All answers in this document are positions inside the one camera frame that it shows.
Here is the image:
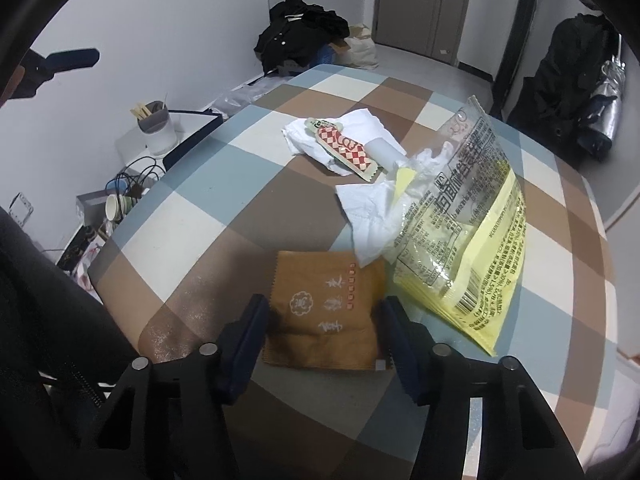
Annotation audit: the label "grey storage box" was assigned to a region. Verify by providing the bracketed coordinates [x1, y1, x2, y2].
[75, 190, 132, 243]

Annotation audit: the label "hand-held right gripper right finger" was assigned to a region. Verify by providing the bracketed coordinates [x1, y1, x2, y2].
[379, 296, 586, 480]

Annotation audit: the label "blue box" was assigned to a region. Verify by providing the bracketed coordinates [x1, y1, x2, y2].
[320, 42, 348, 67]

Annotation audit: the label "grey door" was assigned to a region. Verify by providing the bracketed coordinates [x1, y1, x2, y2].
[374, 0, 473, 65]

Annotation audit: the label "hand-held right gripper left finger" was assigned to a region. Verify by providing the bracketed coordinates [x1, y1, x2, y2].
[75, 294, 271, 480]

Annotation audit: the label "black clothes pile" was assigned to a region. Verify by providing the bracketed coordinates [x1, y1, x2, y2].
[254, 0, 351, 75]

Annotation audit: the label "white foam roll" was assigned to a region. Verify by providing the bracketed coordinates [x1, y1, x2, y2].
[364, 137, 407, 170]

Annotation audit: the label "black cable bundle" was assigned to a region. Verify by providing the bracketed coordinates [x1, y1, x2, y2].
[106, 156, 166, 198]

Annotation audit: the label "paper cup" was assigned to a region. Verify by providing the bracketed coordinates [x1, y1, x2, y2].
[105, 194, 133, 224]

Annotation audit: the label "black backpack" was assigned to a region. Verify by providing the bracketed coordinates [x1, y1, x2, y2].
[510, 14, 623, 163]

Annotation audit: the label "white paper towel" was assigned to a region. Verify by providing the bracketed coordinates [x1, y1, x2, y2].
[334, 141, 453, 267]

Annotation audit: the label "silver bag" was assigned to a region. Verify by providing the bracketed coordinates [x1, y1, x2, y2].
[590, 59, 628, 143]

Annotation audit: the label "checkered blanket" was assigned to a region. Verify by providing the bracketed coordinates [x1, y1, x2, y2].
[87, 64, 618, 480]

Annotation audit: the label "small yellow packet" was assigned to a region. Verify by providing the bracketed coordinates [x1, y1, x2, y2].
[395, 166, 418, 196]

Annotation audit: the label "clear yellow plastic bag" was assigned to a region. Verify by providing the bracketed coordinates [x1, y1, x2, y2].
[391, 95, 529, 359]

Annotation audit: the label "white frosted container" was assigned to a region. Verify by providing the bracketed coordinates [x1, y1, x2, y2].
[145, 114, 179, 157]

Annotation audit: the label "person's dark pants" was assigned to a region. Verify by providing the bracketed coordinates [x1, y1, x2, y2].
[0, 205, 146, 480]

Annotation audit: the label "wall socket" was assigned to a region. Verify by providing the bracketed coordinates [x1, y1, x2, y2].
[7, 191, 35, 222]

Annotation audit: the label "brown snack packet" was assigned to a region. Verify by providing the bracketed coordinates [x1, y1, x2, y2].
[261, 250, 394, 372]

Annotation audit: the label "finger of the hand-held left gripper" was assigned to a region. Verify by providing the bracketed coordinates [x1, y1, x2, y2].
[15, 48, 101, 100]

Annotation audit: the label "flat red checkered wrapper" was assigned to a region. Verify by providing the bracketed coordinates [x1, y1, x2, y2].
[306, 116, 382, 182]

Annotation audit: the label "white navy box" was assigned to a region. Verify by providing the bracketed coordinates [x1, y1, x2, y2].
[117, 109, 224, 173]

